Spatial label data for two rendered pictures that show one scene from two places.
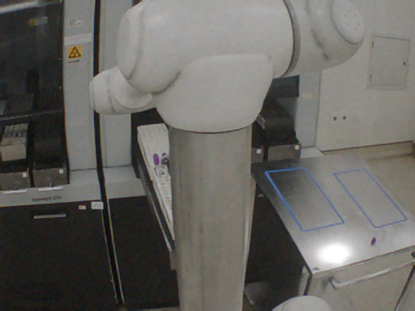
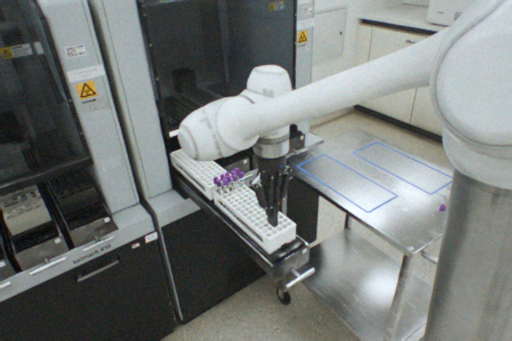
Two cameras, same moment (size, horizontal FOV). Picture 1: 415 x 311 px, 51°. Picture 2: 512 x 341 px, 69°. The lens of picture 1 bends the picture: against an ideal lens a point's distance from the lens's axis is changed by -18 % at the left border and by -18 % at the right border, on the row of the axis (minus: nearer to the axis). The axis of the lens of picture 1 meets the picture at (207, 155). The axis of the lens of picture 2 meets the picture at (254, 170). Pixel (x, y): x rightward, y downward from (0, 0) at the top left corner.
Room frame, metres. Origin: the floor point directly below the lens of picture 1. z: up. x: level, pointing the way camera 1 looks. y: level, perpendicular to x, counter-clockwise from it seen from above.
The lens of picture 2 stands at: (0.37, 0.35, 1.57)
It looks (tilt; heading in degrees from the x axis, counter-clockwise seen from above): 33 degrees down; 341
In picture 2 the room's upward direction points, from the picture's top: 3 degrees counter-clockwise
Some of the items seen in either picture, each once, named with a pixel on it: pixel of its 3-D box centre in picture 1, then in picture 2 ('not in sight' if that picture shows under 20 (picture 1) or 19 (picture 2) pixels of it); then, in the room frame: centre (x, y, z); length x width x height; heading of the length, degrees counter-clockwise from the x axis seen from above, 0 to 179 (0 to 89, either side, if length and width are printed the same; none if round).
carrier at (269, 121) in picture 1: (277, 124); not in sight; (1.74, -0.25, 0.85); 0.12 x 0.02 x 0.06; 105
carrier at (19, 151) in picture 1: (13, 151); (28, 218); (1.46, 0.72, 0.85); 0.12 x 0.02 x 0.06; 107
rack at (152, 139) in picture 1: (158, 151); (201, 171); (1.52, 0.16, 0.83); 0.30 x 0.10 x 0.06; 16
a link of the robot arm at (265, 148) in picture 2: not in sight; (270, 142); (1.12, 0.05, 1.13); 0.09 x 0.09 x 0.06
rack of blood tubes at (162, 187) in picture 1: (179, 202); (252, 214); (1.22, 0.07, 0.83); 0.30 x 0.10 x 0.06; 16
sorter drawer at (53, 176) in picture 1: (51, 137); (67, 185); (1.72, 0.64, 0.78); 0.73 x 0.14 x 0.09; 16
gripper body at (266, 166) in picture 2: not in sight; (271, 166); (1.12, 0.05, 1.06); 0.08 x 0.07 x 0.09; 106
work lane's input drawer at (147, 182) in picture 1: (169, 193); (229, 206); (1.35, 0.11, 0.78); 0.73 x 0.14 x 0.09; 16
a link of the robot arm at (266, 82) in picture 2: not in sight; (266, 102); (1.11, 0.06, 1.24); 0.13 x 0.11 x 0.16; 113
